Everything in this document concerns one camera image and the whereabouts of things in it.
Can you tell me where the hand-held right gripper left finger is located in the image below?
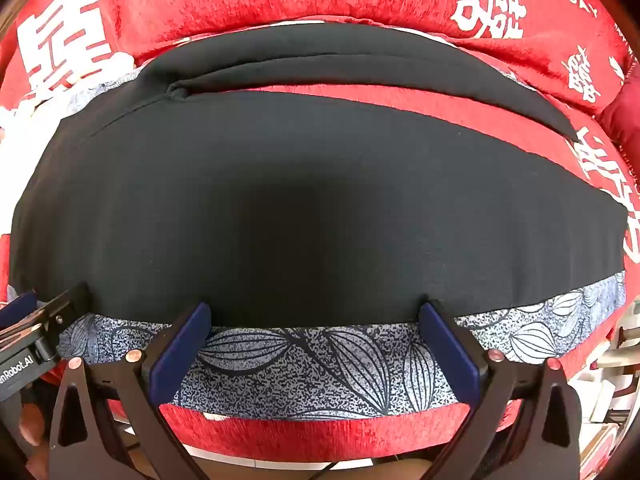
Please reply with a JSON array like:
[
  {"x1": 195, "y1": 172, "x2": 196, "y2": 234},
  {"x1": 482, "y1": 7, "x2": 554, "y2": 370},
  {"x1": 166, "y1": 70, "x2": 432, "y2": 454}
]
[{"x1": 47, "y1": 302, "x2": 213, "y2": 480}]

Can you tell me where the dark red pillow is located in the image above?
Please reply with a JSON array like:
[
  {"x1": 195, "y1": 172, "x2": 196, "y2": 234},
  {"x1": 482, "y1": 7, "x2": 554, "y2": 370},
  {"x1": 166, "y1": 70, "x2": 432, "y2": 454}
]
[{"x1": 597, "y1": 60, "x2": 640, "y2": 161}]

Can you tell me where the black cable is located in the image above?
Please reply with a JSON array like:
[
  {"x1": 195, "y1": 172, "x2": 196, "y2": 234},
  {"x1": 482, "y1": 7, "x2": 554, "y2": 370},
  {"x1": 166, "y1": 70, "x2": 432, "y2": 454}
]
[{"x1": 295, "y1": 459, "x2": 353, "y2": 480}]

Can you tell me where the person's left hand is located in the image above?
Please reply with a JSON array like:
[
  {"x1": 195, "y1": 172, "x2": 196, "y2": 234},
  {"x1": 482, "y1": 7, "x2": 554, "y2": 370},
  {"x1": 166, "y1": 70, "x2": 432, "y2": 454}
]
[{"x1": 19, "y1": 400, "x2": 48, "y2": 467}]

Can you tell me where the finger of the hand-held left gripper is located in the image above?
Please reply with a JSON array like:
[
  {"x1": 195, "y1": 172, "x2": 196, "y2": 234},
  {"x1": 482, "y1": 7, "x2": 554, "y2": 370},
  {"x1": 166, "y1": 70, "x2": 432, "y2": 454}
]
[
  {"x1": 0, "y1": 289, "x2": 40, "y2": 330},
  {"x1": 31, "y1": 282, "x2": 94, "y2": 333}
]

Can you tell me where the red printed bedspread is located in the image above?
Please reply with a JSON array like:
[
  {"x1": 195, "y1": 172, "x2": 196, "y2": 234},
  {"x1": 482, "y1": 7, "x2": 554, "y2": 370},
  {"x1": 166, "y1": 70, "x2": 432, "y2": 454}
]
[{"x1": 0, "y1": 40, "x2": 640, "y2": 463}]

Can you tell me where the white box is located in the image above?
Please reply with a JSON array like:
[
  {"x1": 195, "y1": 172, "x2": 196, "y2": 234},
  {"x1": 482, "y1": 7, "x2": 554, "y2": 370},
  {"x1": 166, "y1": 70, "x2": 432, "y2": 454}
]
[{"x1": 575, "y1": 377, "x2": 620, "y2": 423}]

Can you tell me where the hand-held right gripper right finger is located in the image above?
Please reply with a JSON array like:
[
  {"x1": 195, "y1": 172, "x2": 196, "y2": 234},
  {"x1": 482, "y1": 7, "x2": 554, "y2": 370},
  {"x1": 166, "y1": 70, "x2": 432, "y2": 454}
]
[{"x1": 419, "y1": 300, "x2": 583, "y2": 480}]

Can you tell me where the grey leaf-patterned cloth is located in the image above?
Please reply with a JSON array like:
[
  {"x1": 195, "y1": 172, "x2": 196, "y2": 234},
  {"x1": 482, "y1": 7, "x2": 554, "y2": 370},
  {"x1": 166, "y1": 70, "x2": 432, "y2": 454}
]
[{"x1": 0, "y1": 19, "x2": 628, "y2": 421}]

